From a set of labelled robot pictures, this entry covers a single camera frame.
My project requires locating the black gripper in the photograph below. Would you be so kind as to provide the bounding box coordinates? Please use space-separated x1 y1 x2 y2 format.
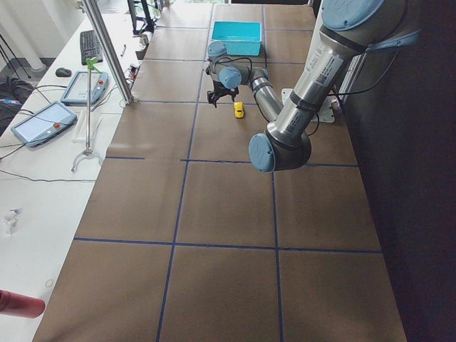
207 81 238 108

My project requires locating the yellow beetle toy car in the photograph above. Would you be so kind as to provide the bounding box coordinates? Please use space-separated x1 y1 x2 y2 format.
234 102 244 118

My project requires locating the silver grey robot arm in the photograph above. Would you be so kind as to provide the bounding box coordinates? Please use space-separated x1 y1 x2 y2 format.
206 1 421 172

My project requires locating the turquoise plastic bin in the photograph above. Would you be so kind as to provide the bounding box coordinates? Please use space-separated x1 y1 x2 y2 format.
212 21 262 56

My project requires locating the metal cup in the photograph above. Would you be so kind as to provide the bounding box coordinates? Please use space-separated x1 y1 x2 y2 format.
138 33 149 51

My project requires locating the black keyboard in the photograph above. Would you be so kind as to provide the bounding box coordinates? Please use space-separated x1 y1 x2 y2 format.
80 30 103 66

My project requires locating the far teach pendant tablet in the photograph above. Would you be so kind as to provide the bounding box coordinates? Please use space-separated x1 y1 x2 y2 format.
60 71 109 106

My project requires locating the teach pendant tablet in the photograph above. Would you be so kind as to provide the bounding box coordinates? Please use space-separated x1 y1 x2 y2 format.
11 101 78 148
60 71 109 106

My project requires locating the white foam tray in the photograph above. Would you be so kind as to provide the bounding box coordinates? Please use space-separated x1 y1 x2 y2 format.
71 109 103 143

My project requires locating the black computer mouse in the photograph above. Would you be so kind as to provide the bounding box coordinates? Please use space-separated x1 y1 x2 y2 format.
55 67 72 78

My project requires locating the near teach pendant tablet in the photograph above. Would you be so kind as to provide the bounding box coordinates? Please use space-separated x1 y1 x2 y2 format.
11 101 78 148

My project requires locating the white small figure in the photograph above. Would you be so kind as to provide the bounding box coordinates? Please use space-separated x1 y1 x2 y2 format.
2 208 23 235

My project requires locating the red cylinder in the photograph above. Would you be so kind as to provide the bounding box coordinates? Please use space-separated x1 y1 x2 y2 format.
1 290 46 318

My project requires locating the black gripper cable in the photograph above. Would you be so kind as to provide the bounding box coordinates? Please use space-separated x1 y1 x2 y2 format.
213 56 254 86

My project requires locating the aluminium frame post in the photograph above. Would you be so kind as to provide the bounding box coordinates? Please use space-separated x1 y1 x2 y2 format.
82 0 133 105

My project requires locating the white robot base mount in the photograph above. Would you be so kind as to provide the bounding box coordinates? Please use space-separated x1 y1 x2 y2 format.
281 88 337 123

